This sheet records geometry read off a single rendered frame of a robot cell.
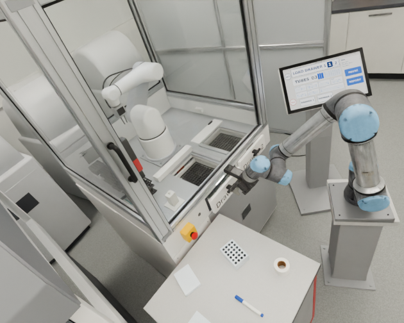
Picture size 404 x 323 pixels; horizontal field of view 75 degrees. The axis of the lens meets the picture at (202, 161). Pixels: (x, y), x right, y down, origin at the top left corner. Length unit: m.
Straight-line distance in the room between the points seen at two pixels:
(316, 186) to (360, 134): 1.56
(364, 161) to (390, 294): 1.22
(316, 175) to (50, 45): 2.13
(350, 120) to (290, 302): 0.77
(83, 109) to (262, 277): 1.02
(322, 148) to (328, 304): 1.10
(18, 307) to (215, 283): 0.86
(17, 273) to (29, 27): 0.57
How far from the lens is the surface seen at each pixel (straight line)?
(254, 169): 1.16
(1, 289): 0.72
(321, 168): 2.42
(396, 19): 3.89
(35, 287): 0.73
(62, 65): 0.85
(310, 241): 2.31
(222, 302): 1.33
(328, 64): 1.96
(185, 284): 1.39
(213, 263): 1.41
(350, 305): 2.14
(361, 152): 1.14
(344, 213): 1.50
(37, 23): 0.84
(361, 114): 1.02
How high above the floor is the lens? 1.98
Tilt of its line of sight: 40 degrees down
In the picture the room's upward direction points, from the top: 19 degrees counter-clockwise
